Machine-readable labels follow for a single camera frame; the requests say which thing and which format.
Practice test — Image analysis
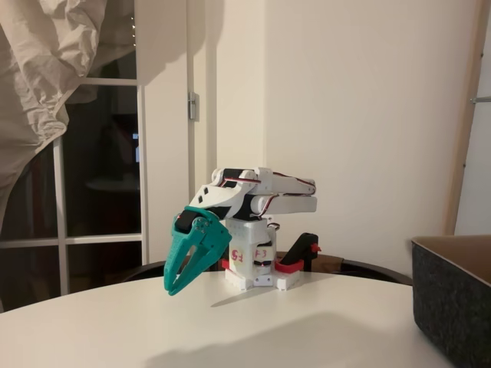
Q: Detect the grey felt box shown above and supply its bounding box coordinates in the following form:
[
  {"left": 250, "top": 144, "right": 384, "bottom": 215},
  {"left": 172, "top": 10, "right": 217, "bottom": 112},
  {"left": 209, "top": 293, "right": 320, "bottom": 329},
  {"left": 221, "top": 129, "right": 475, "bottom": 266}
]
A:
[{"left": 410, "top": 234, "right": 491, "bottom": 368}]

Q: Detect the wooden framed frosted panel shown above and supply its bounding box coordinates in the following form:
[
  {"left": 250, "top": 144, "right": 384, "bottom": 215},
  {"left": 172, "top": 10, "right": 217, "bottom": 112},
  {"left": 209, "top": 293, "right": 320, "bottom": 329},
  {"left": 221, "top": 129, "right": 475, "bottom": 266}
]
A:
[{"left": 443, "top": 0, "right": 491, "bottom": 237}]

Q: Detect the beige crumpled curtain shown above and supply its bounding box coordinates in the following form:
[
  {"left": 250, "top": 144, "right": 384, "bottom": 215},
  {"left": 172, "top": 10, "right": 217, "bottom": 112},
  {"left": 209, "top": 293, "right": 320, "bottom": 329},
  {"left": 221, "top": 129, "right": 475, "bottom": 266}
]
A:
[{"left": 0, "top": 0, "right": 136, "bottom": 235}]

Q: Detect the white glazed door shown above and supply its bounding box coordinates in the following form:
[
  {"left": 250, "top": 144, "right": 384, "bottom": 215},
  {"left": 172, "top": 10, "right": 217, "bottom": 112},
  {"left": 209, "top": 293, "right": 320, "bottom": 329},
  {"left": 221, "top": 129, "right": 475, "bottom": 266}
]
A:
[{"left": 0, "top": 0, "right": 218, "bottom": 312}]

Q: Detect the black clamp with red lever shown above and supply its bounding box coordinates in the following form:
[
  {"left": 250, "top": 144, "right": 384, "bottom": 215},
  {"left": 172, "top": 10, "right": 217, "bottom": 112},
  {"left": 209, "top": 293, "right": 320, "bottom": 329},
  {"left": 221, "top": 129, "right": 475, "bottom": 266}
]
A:
[{"left": 275, "top": 232, "right": 322, "bottom": 274}]

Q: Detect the dark brown chair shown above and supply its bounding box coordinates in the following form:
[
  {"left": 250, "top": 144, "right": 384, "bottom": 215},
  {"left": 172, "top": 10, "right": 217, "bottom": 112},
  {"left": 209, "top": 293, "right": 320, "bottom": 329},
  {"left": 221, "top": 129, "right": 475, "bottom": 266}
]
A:
[{"left": 122, "top": 251, "right": 414, "bottom": 287}]

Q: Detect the silver door hinge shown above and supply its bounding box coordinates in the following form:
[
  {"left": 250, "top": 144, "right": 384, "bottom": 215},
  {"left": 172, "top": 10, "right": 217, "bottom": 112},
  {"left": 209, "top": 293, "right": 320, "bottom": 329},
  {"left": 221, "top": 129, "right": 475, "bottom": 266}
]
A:
[{"left": 186, "top": 91, "right": 200, "bottom": 122}]

